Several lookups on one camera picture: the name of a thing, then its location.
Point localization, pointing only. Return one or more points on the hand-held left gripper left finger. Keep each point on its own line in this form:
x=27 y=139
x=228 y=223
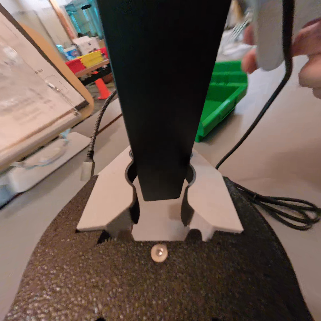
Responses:
x=107 y=200

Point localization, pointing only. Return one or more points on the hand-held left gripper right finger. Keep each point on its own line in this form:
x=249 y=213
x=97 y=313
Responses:
x=213 y=200

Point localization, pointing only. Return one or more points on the black usb hub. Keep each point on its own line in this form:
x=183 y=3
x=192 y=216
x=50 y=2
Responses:
x=163 y=87

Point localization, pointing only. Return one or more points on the person's right hand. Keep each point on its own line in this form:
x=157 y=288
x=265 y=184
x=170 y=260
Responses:
x=308 y=40

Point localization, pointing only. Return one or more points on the white flat box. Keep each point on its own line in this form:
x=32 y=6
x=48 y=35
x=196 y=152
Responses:
x=75 y=145

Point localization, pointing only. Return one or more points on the green plastic bin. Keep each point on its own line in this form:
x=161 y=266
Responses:
x=220 y=100

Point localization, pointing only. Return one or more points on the orange traffic cone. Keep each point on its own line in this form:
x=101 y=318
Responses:
x=102 y=90

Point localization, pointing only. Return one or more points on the wooden background table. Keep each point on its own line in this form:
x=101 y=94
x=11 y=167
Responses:
x=85 y=72

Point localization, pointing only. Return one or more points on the white document display board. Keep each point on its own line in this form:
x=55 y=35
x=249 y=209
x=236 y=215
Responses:
x=25 y=100

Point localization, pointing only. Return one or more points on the red bin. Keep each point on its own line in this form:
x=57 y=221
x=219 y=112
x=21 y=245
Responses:
x=75 y=65

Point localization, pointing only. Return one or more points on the yellow bin stack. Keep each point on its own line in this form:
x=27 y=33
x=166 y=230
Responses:
x=91 y=59

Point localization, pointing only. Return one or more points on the white cardboard box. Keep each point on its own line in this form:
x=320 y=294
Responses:
x=85 y=45

